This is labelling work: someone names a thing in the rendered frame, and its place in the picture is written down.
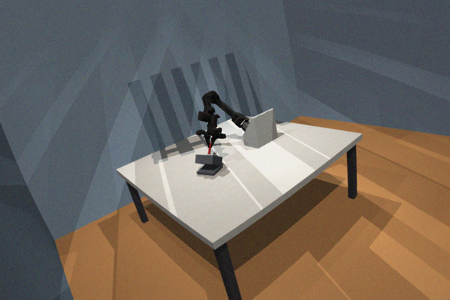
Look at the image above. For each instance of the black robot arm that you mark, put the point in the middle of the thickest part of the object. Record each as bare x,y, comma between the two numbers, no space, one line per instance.
208,113

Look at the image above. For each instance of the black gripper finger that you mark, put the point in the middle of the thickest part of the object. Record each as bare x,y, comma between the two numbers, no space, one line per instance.
207,138
213,140

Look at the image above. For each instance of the dark grey sloped panel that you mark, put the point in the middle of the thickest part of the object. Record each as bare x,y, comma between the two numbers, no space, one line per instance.
212,164

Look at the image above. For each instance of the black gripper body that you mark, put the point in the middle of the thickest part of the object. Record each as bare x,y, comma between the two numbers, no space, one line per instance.
200,132

